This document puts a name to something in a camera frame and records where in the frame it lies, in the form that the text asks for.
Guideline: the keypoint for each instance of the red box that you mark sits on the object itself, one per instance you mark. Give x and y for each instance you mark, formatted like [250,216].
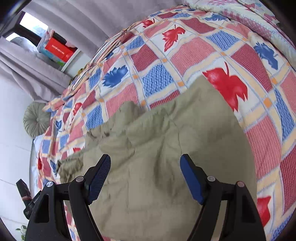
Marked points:
[59,49]

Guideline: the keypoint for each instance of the white window sill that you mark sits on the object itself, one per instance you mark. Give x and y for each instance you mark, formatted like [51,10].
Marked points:
[70,61]

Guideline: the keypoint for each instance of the blue colourful box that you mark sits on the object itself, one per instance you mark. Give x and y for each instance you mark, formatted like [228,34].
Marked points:
[45,52]

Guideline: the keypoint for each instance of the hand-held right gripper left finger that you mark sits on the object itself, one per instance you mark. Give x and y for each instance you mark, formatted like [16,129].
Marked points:
[98,178]

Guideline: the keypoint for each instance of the leaf print checked blanket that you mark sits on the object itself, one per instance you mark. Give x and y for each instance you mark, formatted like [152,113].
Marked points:
[166,60]

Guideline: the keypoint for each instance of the green plant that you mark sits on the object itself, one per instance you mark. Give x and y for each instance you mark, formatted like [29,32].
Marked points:
[22,231]

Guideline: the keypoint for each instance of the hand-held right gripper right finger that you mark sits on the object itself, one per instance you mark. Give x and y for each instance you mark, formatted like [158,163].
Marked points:
[193,180]

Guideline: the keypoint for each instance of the grey curtain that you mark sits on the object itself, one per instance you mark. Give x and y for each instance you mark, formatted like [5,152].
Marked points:
[30,71]
[99,16]

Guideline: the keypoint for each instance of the khaki puffer jacket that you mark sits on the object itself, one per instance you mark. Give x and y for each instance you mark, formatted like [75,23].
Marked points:
[161,162]

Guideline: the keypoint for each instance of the round grey-green cushion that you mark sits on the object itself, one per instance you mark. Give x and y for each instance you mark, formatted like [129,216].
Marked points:
[37,119]

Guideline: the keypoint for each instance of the pink checked quilt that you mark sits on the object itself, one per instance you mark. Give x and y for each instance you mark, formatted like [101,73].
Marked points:
[259,18]

